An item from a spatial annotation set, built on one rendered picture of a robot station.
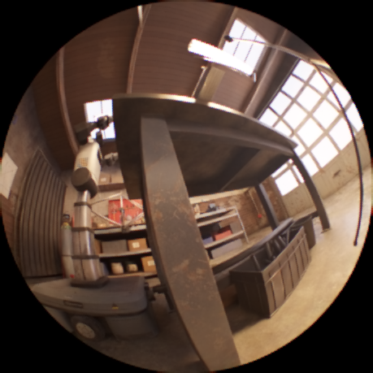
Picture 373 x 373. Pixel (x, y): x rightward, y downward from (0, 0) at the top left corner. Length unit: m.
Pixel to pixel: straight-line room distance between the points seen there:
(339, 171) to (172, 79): 3.79
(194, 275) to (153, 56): 2.66
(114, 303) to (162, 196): 0.47
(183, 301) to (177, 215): 0.16
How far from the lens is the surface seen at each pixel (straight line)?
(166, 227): 0.21
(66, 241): 2.07
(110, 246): 2.02
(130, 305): 0.56
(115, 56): 2.64
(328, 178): 3.28
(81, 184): 0.86
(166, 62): 2.62
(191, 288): 0.23
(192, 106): 0.48
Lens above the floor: 0.43
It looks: 25 degrees up
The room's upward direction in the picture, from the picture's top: 17 degrees counter-clockwise
